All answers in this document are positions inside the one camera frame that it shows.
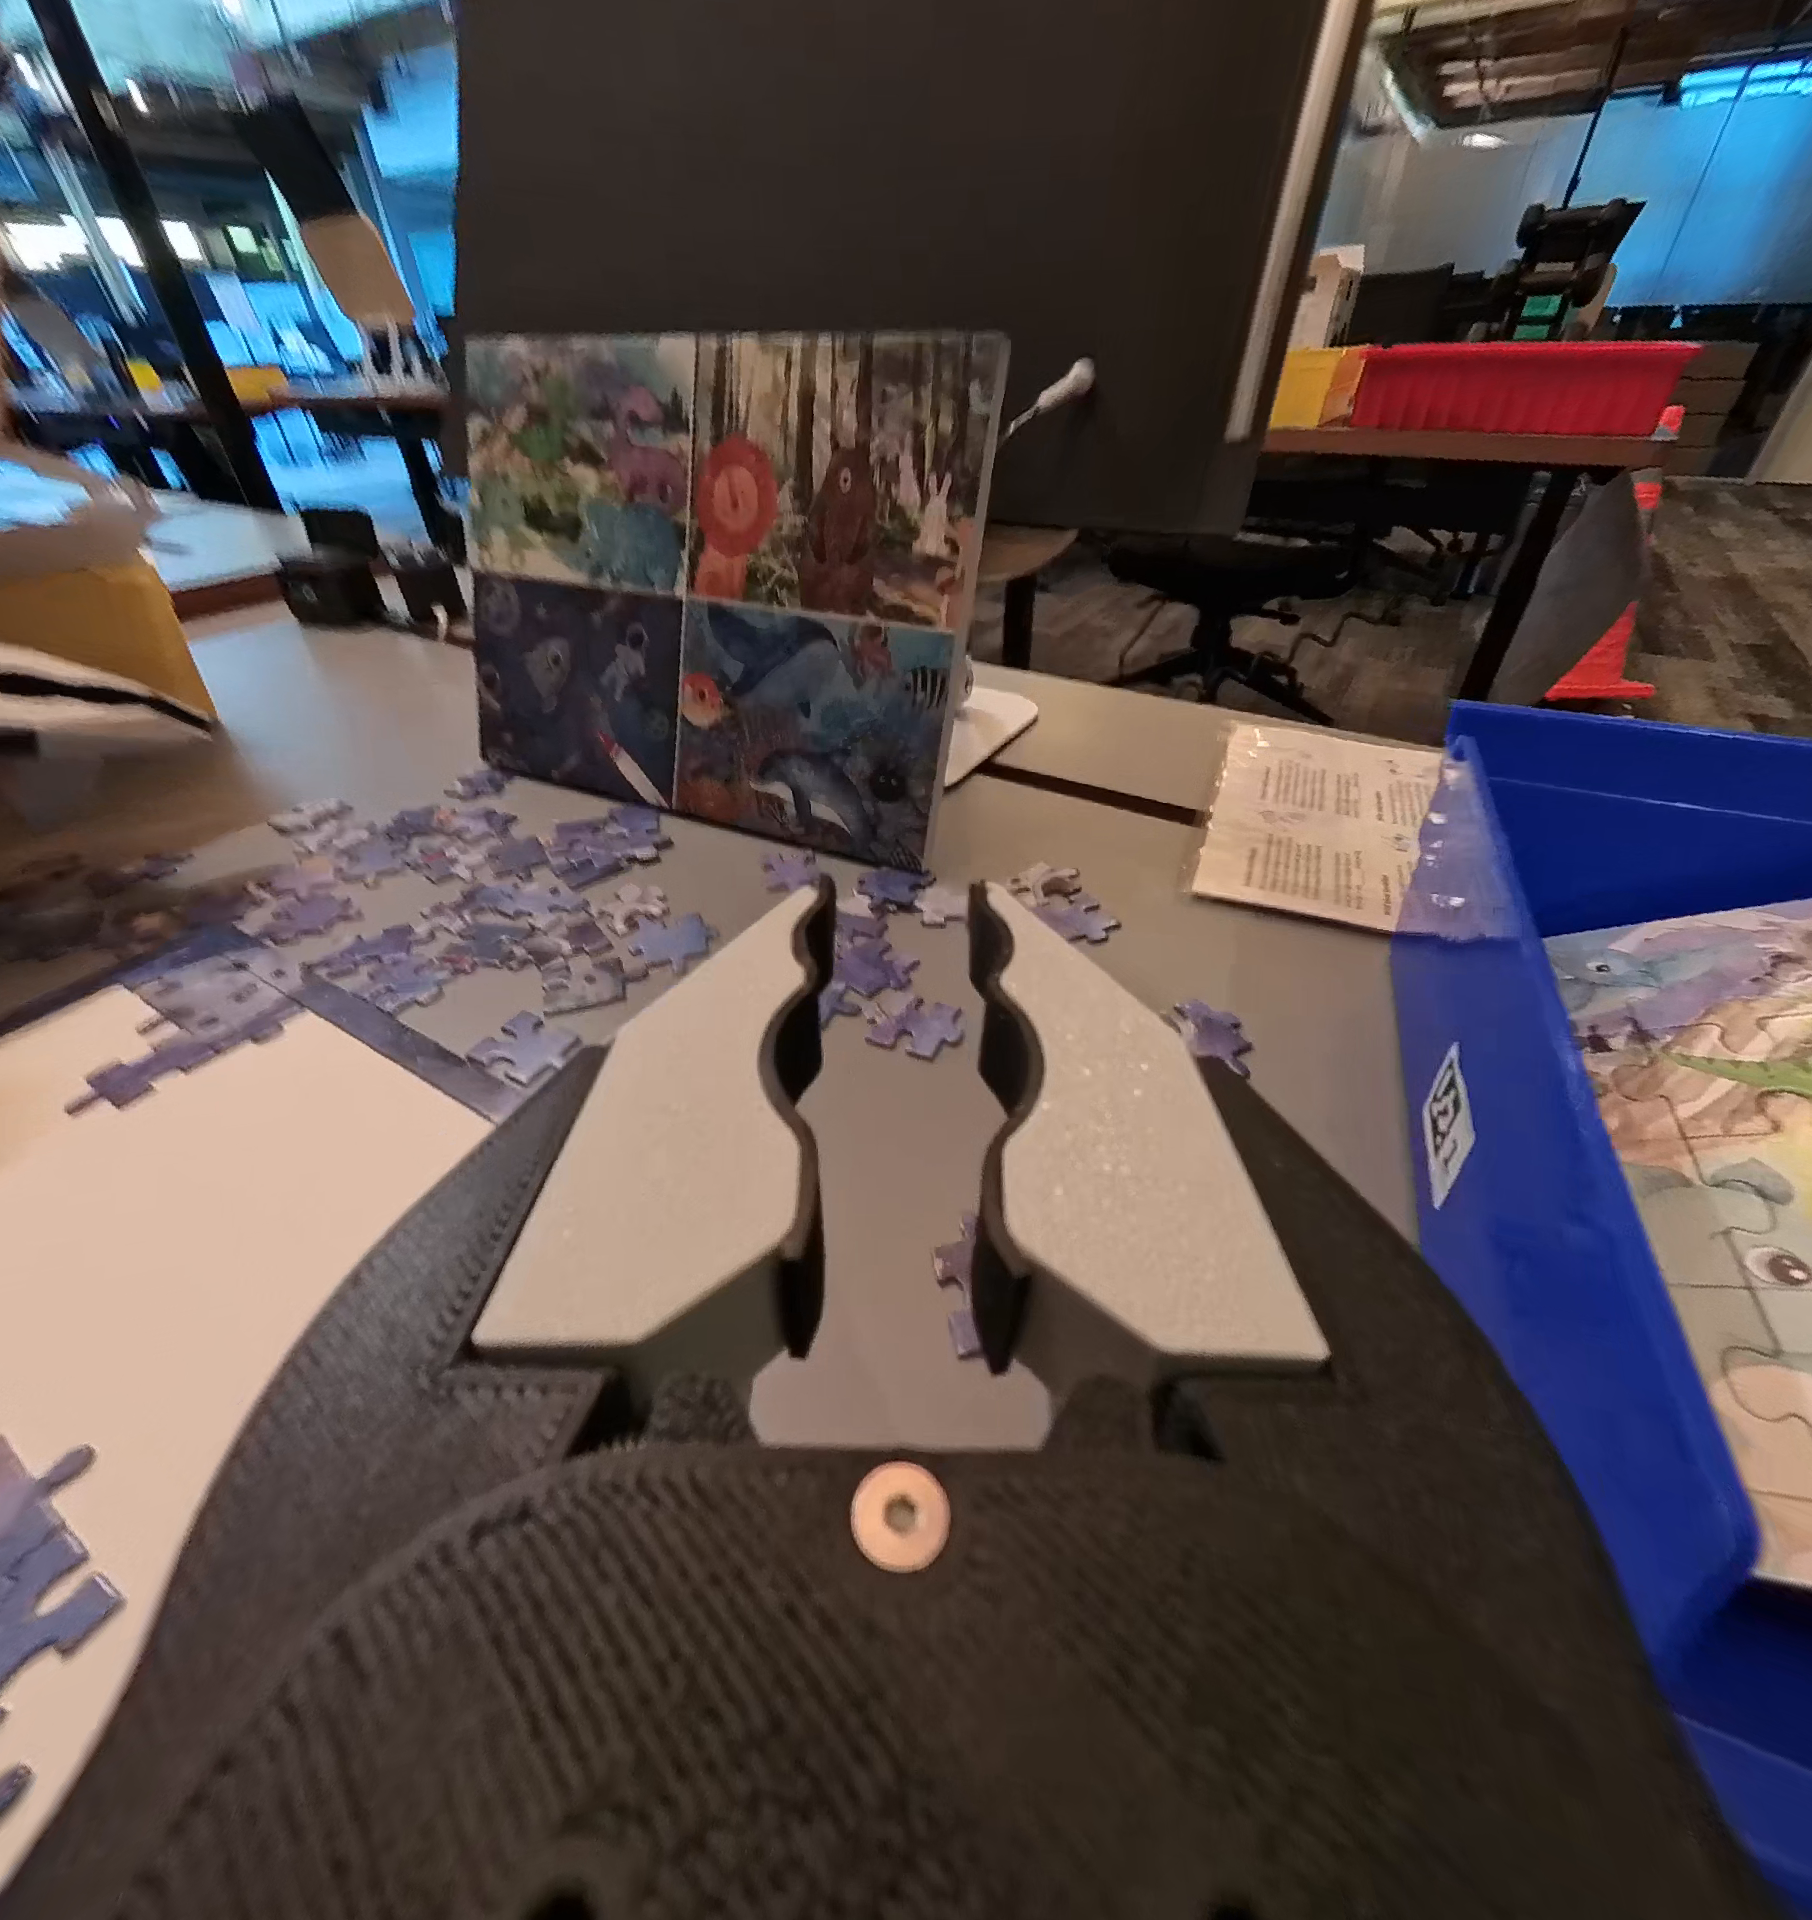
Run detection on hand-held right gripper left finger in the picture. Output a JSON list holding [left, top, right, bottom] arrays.
[[471, 878, 836, 1365]]

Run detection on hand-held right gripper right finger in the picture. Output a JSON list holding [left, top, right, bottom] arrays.
[[966, 881, 1332, 1375]]

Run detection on heap of loose puzzle pieces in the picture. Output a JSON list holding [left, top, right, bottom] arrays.
[[253, 767, 1256, 1359]]

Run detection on white puzzle mat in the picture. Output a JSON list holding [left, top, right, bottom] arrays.
[[0, 983, 497, 1907]]

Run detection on printed jigsaw puzzle box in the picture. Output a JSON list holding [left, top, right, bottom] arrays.
[[462, 332, 1013, 873]]

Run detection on joined pastel dinosaur puzzle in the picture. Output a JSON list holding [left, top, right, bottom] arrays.
[[1543, 890, 1812, 1608]]

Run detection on bagged instruction sheet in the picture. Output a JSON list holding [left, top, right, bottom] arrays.
[[1190, 720, 1448, 935]]

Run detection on joined dark blue border pieces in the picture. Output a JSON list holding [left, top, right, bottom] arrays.
[[67, 917, 608, 1126]]

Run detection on blue plastic bin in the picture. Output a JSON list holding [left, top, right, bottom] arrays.
[[1391, 698, 1812, 1920]]

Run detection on white monitor stand base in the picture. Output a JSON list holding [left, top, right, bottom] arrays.
[[941, 665, 1039, 789]]

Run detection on black office chair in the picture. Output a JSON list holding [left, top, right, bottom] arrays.
[[1099, 525, 1374, 729]]

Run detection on orange traffic cone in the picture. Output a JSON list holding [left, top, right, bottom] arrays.
[[1543, 406, 1688, 708]]

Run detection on wooden table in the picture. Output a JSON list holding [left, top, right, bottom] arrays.
[[1254, 423, 1671, 708]]

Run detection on yellow plastic bin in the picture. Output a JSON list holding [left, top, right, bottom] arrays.
[[1264, 344, 1374, 427]]

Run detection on red plastic bin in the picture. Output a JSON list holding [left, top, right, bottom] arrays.
[[1350, 340, 1703, 435]]

